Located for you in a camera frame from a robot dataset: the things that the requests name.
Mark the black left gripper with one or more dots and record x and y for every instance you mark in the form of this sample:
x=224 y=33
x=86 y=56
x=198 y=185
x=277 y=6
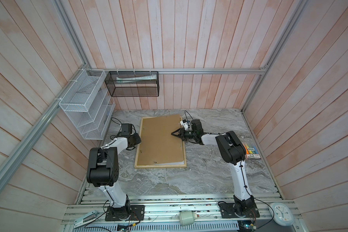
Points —
x=138 y=140

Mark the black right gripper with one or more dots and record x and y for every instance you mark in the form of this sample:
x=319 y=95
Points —
x=180 y=134

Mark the wooden backing board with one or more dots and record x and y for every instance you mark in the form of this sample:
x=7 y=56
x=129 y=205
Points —
x=159 y=139

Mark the light wooden picture frame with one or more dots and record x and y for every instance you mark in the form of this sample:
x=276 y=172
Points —
x=159 y=166

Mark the autumn forest photo print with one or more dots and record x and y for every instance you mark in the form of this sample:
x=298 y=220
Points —
x=169 y=163

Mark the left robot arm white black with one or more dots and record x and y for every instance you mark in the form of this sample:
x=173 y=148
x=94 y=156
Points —
x=103 y=166

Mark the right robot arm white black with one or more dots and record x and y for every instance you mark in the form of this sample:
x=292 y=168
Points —
x=232 y=151

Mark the paper in black basket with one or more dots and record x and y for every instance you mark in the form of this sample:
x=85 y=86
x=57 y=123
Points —
x=149 y=79

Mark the coloured marker pack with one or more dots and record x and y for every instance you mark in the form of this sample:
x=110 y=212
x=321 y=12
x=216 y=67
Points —
x=251 y=151

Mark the white cylindrical device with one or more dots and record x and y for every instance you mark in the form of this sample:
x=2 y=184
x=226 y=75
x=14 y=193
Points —
x=187 y=217

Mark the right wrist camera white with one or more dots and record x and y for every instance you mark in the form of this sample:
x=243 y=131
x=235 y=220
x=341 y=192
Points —
x=185 y=124

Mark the white wire mesh shelf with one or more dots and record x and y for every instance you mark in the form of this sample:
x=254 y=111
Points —
x=87 y=104

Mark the black wire mesh basket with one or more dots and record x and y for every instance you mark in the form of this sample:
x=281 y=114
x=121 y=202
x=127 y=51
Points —
x=131 y=90

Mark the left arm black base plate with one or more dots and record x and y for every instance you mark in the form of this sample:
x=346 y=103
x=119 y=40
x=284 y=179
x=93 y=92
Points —
x=135 y=212

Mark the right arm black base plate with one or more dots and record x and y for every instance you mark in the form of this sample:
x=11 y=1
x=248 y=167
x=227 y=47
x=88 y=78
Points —
x=233 y=210

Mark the white wall clock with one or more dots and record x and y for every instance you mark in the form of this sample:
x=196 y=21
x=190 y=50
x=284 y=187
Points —
x=282 y=215

